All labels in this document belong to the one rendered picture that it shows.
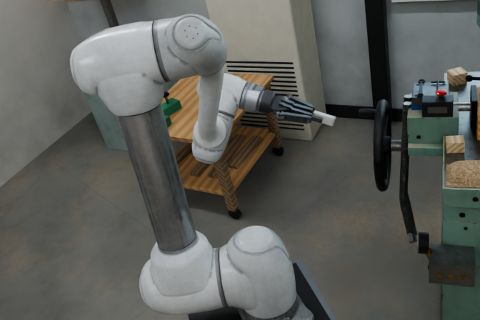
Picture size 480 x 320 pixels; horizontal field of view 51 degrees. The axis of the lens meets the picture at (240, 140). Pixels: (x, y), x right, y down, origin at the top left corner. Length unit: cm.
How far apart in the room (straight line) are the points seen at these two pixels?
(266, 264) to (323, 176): 163
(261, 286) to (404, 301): 105
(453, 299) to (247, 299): 73
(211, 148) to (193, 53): 60
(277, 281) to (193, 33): 65
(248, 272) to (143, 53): 58
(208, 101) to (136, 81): 34
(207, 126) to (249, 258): 40
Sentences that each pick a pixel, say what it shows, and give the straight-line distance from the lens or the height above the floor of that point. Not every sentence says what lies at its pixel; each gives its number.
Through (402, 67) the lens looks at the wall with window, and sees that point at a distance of 306.
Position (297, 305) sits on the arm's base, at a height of 65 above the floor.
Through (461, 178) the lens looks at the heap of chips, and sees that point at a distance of 136.
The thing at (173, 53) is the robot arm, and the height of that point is 140.
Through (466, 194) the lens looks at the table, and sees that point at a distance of 137.
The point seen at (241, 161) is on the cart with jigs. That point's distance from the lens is 276.
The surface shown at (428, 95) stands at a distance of 153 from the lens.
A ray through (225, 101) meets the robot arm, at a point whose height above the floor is 104.
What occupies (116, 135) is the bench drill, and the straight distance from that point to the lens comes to 354.
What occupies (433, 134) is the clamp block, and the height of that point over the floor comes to 90.
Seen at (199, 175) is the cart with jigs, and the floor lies 19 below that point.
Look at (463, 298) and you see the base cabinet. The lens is 178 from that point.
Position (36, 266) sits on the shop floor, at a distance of 299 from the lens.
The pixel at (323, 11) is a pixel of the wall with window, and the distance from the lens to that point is 304.
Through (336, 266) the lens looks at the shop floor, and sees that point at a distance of 238.
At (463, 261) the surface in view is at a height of 62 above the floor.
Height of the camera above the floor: 178
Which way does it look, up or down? 33 degrees down
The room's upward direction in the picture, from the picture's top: 14 degrees counter-clockwise
